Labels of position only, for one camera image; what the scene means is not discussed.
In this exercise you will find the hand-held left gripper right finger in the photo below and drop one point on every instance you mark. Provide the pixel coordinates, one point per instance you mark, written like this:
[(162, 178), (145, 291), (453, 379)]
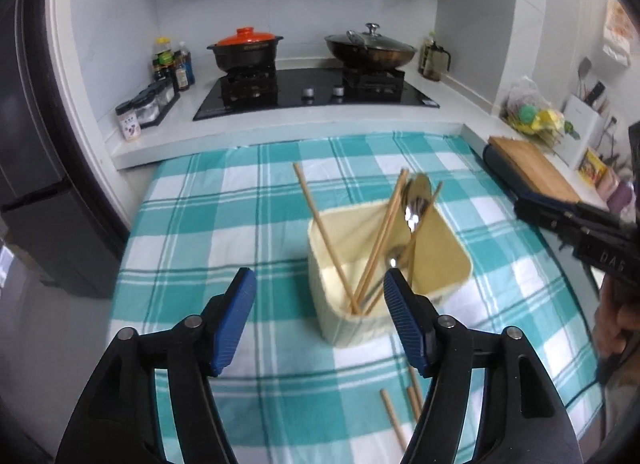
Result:
[(407, 324)]

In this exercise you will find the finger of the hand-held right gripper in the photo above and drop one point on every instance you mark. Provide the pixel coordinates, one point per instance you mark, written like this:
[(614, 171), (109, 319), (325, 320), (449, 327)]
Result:
[(560, 226), (570, 210)]

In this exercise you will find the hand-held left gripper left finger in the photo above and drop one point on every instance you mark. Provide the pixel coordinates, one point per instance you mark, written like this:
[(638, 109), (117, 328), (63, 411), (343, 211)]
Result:
[(231, 324)]

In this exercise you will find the wooden chopstick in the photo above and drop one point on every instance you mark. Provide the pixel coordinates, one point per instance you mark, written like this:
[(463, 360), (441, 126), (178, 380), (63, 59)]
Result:
[(326, 239), (390, 226), (414, 404), (416, 380), (394, 419), (384, 224)]

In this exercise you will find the cream plastic utensil holder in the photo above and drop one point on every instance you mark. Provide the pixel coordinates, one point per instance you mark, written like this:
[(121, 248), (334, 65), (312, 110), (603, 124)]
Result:
[(440, 254)]

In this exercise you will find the metal spoon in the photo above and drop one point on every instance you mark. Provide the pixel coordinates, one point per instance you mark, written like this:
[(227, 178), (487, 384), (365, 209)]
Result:
[(437, 190)]

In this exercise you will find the person's right hand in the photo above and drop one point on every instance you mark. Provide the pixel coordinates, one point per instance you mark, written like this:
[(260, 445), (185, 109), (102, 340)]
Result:
[(615, 314)]

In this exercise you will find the yellow box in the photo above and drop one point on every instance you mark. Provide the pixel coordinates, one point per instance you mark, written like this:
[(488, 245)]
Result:
[(593, 169)]

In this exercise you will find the pink cup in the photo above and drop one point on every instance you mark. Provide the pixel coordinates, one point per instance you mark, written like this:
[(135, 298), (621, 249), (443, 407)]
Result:
[(609, 183)]

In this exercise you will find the purple bottle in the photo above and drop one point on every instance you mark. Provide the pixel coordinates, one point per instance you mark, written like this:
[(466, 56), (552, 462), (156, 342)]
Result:
[(621, 196)]

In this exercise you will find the wooden cutting board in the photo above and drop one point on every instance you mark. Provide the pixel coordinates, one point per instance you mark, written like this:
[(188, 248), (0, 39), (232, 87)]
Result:
[(535, 169)]

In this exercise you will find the dark grey tray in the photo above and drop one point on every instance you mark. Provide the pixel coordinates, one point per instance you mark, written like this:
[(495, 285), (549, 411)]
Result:
[(502, 172)]

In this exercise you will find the white knife holder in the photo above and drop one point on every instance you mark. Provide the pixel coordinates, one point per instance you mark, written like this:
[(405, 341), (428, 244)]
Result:
[(587, 129)]

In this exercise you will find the plastic bag of sponges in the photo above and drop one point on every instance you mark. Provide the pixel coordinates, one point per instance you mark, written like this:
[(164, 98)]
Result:
[(535, 114)]

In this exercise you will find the teal checked tablecloth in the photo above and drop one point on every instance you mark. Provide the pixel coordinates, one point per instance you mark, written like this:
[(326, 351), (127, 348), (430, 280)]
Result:
[(200, 224)]

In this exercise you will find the grey spatula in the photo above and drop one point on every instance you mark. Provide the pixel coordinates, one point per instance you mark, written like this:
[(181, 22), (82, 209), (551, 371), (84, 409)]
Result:
[(585, 72)]

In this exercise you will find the hanging printed towel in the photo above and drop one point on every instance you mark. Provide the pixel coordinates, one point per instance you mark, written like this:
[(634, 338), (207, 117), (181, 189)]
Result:
[(619, 29)]

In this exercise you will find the black spice rack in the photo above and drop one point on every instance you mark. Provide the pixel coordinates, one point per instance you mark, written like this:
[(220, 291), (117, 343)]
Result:
[(165, 112)]

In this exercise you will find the white label spice jar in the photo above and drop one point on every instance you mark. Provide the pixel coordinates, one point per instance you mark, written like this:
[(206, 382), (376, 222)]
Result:
[(128, 124)]

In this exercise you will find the clear spice jar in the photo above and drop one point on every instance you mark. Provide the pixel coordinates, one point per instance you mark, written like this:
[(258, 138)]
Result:
[(159, 97), (168, 92), (146, 108)]

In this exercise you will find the dark grey refrigerator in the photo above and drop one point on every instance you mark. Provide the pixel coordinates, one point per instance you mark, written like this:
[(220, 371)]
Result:
[(45, 169)]

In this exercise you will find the black gas hob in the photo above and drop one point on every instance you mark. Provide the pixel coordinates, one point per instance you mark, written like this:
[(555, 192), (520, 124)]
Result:
[(315, 92)]

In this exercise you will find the dark sauce bottle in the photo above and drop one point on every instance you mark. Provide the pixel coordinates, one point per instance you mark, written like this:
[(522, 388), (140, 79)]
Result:
[(181, 77)]

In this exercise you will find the black wok with glass lid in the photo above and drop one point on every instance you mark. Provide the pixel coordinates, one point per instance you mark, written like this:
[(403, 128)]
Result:
[(370, 49)]

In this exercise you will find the blue label bottle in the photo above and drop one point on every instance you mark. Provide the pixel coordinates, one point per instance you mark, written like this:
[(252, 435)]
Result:
[(188, 64)]

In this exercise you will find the black pot with orange lid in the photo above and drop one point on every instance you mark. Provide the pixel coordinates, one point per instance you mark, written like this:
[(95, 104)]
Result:
[(245, 49)]

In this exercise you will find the glass jar with dark frame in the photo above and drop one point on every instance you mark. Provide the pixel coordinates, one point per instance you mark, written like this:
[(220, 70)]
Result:
[(434, 59)]

